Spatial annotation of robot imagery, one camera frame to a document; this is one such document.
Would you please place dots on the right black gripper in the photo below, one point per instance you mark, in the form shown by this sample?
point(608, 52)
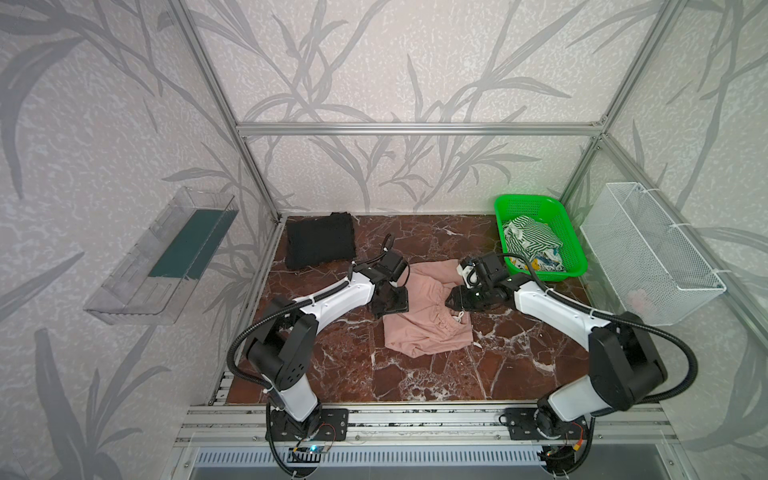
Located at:
point(466, 297)

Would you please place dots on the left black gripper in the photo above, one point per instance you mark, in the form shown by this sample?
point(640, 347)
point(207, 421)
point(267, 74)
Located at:
point(390, 298)

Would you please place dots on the pink garment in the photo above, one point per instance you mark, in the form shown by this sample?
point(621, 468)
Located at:
point(428, 327)

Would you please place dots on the black shirt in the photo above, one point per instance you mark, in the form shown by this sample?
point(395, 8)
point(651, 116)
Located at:
point(315, 241)

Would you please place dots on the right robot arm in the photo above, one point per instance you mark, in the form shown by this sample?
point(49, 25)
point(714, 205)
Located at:
point(624, 364)

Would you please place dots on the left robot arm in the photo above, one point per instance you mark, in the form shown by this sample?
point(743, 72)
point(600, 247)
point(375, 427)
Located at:
point(280, 346)

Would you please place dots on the green white striped garment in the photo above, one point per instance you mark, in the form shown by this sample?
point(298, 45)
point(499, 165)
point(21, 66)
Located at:
point(535, 240)

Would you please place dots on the yellow blue patterned garment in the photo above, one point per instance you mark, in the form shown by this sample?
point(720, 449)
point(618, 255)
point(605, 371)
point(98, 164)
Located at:
point(543, 264)

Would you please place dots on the green plastic basket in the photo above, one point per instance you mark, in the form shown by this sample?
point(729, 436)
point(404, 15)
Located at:
point(551, 212)

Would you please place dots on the green circuit board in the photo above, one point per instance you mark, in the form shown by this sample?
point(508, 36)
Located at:
point(310, 454)

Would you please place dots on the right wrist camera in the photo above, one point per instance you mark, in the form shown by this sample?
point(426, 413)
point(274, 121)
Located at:
point(483, 272)

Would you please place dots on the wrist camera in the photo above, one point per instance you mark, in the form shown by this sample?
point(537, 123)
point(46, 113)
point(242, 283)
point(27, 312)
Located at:
point(392, 266)
point(483, 272)

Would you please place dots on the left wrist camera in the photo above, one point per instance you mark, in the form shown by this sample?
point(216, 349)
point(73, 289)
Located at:
point(392, 266)

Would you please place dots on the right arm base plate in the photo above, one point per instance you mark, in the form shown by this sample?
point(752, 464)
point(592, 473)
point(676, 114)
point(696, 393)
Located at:
point(542, 424)

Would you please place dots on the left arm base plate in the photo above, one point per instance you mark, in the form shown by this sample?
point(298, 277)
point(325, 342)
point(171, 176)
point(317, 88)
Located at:
point(323, 424)

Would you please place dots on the white wire basket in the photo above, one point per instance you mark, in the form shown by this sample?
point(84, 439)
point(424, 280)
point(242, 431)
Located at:
point(651, 264)

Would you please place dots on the aluminium frame crossbar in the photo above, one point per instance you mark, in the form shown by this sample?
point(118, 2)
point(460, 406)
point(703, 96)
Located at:
point(254, 129)

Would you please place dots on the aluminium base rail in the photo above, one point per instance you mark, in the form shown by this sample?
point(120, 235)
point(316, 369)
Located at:
point(428, 423)

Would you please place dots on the clear plastic wall bin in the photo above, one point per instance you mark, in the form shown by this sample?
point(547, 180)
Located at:
point(157, 277)

